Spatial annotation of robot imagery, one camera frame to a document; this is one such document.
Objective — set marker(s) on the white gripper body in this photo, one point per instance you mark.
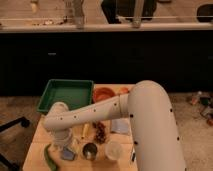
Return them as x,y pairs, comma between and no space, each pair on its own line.
65,139

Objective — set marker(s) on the small metal cup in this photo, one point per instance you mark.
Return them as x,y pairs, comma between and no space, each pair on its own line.
90,151

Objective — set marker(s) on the blue sponge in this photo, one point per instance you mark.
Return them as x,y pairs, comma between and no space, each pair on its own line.
67,154

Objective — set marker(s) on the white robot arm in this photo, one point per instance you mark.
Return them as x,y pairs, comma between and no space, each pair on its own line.
154,130

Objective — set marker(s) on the small orange fruit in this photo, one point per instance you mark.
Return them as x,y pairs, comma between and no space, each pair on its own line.
123,90

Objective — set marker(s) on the grey blue cloth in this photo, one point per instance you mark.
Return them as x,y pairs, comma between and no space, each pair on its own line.
119,126

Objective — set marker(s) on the green chili pepper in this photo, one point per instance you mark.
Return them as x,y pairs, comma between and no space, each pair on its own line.
49,161

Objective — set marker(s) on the green plastic tray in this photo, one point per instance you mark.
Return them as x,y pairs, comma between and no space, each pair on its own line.
74,93

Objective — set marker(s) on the orange bowl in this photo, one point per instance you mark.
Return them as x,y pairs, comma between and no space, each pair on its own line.
102,93

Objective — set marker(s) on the bunch of red grapes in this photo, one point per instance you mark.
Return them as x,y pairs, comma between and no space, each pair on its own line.
100,134

